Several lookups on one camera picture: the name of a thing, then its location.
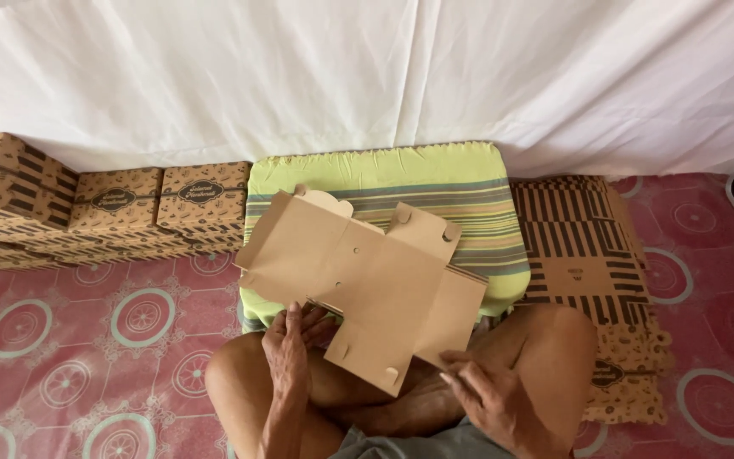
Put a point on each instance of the person's right hand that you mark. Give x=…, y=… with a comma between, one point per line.
x=501, y=398

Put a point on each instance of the person's left hand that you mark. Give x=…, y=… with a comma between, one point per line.
x=287, y=363

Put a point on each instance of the plain cardboard box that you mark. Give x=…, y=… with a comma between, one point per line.
x=373, y=280

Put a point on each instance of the person's left leg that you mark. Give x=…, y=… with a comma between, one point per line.
x=239, y=389

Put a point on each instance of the person's leg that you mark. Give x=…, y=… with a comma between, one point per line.
x=239, y=389
x=552, y=357

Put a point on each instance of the person's right leg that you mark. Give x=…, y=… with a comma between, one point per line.
x=552, y=357

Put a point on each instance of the grey shorts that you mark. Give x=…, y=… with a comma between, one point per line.
x=418, y=446

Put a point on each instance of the pile of printed flat blanks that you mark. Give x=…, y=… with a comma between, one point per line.
x=577, y=255

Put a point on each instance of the pink patterned floor mat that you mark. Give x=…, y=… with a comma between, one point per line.
x=86, y=357

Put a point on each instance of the green striped cushion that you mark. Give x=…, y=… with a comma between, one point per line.
x=405, y=172

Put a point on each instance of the stack of printed cardboard boxes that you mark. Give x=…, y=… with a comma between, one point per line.
x=118, y=210

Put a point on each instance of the white cloth sheet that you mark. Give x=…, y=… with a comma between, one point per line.
x=341, y=76

